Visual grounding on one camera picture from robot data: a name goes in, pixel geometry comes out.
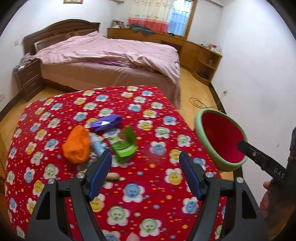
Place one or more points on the flat black device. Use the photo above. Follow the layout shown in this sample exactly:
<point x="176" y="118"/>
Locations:
<point x="201" y="74"/>

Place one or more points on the wall air conditioner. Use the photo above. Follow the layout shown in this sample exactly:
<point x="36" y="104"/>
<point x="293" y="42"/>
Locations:
<point x="118" y="1"/>

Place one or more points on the green paper carton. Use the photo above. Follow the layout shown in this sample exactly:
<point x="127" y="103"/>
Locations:
<point x="124" y="150"/>

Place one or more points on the dark wooden bed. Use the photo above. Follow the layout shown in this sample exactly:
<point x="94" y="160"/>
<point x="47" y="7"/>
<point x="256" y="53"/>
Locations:
<point x="57" y="27"/>

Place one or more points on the white and pink toiletries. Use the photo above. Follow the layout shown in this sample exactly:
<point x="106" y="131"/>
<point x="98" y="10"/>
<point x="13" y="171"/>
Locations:
<point x="214" y="48"/>

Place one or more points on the dark wooden nightstand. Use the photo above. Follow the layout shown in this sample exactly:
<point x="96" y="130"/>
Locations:
<point x="29" y="76"/>

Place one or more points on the window with wooden frame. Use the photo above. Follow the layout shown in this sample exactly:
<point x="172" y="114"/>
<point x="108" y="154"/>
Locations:
<point x="180" y="16"/>

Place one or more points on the framed wall photo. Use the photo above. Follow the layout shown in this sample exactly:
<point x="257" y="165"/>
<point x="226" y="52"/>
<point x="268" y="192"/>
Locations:
<point x="72" y="1"/>

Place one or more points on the purple snack packet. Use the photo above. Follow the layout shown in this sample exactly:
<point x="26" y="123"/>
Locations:
<point x="105" y="122"/>

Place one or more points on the red floral printed blanket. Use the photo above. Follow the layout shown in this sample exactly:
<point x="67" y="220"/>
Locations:
<point x="150" y="129"/>

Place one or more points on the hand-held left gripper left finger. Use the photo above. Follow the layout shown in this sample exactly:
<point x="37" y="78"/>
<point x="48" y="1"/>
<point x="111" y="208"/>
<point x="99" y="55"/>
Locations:
<point x="99" y="176"/>

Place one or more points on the person's right hand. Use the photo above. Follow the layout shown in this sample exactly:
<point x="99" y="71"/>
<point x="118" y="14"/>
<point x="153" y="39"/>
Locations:
<point x="266" y="204"/>

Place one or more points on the grey clothes pile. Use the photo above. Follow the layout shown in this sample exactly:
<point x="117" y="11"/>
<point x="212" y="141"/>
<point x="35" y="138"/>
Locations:
<point x="141" y="29"/>

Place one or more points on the peanut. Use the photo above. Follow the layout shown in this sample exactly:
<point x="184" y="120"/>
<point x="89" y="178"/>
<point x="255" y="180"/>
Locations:
<point x="113" y="177"/>

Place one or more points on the red bin with green rim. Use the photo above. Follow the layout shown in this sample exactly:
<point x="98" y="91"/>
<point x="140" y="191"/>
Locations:
<point x="219" y="134"/>

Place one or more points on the pile of light clothes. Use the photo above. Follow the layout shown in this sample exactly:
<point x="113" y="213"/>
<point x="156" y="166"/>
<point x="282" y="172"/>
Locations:
<point x="25" y="60"/>

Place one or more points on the white wall socket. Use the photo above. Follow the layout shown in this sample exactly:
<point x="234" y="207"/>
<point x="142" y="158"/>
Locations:
<point x="2" y="97"/>

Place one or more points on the pink duvet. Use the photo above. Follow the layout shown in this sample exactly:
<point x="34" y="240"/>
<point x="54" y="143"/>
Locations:
<point x="104" y="51"/>

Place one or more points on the long wooden cabinet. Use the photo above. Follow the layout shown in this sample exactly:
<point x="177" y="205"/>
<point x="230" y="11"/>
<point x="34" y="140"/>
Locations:
<point x="192" y="51"/>

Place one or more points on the person's left hand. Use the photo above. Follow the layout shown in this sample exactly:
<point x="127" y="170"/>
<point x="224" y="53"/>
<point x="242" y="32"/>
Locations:
<point x="133" y="236"/>

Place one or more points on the light blue tube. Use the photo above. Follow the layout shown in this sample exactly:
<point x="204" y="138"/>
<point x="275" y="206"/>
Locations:
<point x="96" y="144"/>

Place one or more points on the orange foam fruit net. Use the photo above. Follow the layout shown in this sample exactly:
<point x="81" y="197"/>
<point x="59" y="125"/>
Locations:
<point x="76" y="146"/>

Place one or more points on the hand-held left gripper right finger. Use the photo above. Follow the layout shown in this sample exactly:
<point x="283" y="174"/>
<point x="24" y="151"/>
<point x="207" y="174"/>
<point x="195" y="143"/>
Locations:
<point x="190" y="176"/>

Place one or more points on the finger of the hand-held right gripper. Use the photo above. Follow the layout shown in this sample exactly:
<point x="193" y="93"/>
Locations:
<point x="249" y="153"/>

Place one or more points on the cream and red curtain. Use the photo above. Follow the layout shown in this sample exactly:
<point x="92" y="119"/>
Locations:
<point x="150" y="14"/>

